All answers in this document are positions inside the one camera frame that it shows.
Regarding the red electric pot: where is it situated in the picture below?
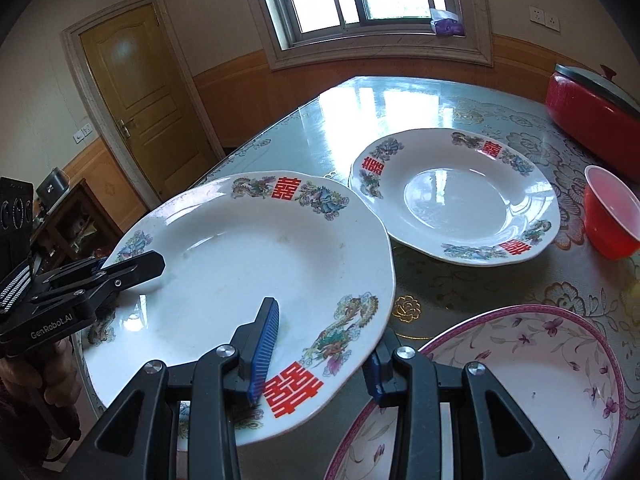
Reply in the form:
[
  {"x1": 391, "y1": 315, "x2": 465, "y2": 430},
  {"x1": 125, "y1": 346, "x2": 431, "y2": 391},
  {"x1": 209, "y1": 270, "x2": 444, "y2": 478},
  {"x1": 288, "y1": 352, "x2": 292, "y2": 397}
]
[{"x1": 545, "y1": 74, "x2": 640, "y2": 183}]

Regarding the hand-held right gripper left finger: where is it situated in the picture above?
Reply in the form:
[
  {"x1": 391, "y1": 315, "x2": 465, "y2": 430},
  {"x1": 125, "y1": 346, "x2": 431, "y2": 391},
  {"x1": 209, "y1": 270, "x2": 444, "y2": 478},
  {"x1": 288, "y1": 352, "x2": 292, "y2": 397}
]
[{"x1": 67, "y1": 297, "x2": 281, "y2": 480}]

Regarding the white plate with dragon print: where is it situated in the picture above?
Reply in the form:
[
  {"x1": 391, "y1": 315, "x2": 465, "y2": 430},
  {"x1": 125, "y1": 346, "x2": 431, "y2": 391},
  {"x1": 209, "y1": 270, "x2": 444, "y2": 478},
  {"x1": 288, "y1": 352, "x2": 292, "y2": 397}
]
[
  {"x1": 348, "y1": 128, "x2": 560, "y2": 266},
  {"x1": 82, "y1": 172, "x2": 397, "y2": 448}
]

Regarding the grey pot lid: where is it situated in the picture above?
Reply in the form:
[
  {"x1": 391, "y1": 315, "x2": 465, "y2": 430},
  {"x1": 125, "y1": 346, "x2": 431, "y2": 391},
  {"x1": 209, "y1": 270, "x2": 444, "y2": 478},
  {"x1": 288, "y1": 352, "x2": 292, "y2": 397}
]
[{"x1": 554, "y1": 63, "x2": 640, "y2": 121}]

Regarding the person's left hand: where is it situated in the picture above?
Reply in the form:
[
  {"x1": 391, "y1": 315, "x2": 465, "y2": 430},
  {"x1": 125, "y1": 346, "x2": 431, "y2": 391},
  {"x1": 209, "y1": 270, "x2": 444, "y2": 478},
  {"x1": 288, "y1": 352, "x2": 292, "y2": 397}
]
[{"x1": 0, "y1": 338, "x2": 84, "y2": 413}]

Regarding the red plastic bowl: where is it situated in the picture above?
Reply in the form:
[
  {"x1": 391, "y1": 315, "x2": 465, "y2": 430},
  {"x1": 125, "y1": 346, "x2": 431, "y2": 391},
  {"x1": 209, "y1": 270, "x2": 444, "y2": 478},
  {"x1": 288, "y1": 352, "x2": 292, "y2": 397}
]
[{"x1": 583, "y1": 165, "x2": 640, "y2": 261}]

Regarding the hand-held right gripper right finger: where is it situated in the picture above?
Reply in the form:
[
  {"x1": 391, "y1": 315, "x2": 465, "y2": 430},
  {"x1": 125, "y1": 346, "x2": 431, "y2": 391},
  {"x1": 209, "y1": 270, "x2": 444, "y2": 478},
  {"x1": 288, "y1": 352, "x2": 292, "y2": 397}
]
[{"x1": 364, "y1": 343, "x2": 571, "y2": 480}]

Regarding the purple cloth on windowsill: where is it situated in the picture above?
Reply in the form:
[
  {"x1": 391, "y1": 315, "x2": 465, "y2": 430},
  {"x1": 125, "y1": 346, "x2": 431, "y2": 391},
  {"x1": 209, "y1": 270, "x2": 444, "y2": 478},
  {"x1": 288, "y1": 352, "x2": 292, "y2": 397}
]
[{"x1": 430, "y1": 8, "x2": 466, "y2": 37}]

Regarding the floral tablecloth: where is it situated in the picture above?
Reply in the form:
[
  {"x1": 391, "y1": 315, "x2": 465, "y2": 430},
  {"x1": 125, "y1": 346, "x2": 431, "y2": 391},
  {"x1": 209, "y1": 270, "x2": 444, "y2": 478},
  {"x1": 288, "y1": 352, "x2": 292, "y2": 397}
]
[{"x1": 82, "y1": 76, "x2": 640, "y2": 480}]

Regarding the wooden door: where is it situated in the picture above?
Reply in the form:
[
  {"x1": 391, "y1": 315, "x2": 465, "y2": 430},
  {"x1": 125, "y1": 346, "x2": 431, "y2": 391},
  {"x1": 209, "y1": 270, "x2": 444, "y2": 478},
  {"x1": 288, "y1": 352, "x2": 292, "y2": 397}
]
[{"x1": 62, "y1": 0, "x2": 226, "y2": 201}]

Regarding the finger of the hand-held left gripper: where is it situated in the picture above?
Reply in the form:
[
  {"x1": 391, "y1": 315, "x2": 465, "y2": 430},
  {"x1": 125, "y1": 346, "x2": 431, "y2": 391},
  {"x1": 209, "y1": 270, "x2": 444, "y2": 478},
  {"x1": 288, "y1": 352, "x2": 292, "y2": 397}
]
[
  {"x1": 40, "y1": 251, "x2": 166, "y2": 294},
  {"x1": 35, "y1": 284, "x2": 122, "y2": 332}
]

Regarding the black box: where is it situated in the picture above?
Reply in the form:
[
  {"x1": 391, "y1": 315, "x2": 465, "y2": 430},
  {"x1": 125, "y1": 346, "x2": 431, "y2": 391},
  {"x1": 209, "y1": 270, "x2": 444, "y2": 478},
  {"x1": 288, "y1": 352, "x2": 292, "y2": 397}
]
[{"x1": 36, "y1": 167, "x2": 71, "y2": 207}]

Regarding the pink-rimmed floral bowl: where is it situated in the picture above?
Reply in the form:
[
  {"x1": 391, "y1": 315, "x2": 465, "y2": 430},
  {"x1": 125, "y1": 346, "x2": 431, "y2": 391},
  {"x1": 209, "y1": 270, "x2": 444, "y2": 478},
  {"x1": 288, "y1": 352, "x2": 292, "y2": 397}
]
[{"x1": 324, "y1": 304, "x2": 627, "y2": 480}]

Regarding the dark wooden cabinet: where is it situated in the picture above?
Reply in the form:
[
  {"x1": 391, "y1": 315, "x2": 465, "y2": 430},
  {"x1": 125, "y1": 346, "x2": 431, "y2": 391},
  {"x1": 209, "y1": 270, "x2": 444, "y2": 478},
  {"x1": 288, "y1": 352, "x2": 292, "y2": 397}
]
[{"x1": 30, "y1": 177, "x2": 126, "y2": 261}]

